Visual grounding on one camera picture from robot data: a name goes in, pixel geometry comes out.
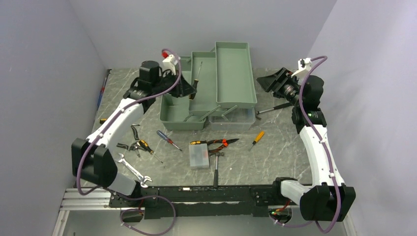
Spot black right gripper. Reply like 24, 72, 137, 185
256, 67, 303, 107

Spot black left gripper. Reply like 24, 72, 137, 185
152, 70, 196, 98

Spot yellow black handled screwdriver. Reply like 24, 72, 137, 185
189, 62, 203, 100

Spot green toolbox with clear lid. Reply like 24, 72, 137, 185
159, 41, 257, 131

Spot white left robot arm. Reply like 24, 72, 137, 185
71, 56, 197, 207

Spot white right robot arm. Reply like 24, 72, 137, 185
256, 68, 356, 222

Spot small claw hammer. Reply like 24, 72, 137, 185
255, 102, 292, 120

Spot small clear screw box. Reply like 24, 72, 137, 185
189, 143, 209, 169

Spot orange black long nose pliers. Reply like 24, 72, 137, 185
190, 138, 239, 153

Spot silver combination wrench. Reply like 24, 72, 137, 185
118, 153, 152, 188

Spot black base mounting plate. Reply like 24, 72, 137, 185
109, 184, 293, 219

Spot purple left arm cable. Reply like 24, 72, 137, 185
75, 49, 182, 236

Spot orange handled screwdriver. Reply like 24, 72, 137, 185
248, 131, 265, 151

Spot blue red handled screwdriver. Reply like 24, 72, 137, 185
156, 130, 182, 151

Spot black handled pliers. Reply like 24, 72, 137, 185
116, 125, 147, 159

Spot blue red tool at wall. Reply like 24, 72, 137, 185
96, 69, 111, 109

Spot black handled hammer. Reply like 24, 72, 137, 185
209, 152, 224, 188

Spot aluminium frame rail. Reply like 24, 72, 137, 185
53, 179, 356, 236

